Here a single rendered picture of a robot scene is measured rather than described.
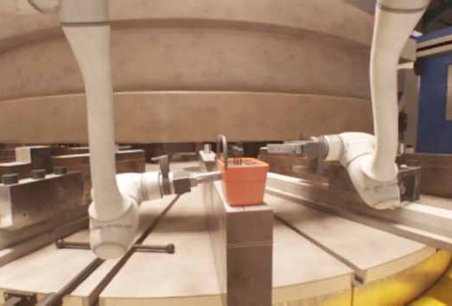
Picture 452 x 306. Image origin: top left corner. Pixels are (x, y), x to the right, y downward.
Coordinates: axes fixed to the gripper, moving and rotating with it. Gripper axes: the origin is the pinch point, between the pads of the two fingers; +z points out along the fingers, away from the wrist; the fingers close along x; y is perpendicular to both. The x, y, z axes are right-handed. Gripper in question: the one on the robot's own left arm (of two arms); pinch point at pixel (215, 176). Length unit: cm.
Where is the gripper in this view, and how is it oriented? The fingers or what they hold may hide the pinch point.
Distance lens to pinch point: 81.5
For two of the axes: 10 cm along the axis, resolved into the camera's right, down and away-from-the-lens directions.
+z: 9.8, -1.4, 1.3
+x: 1.4, 0.9, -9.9
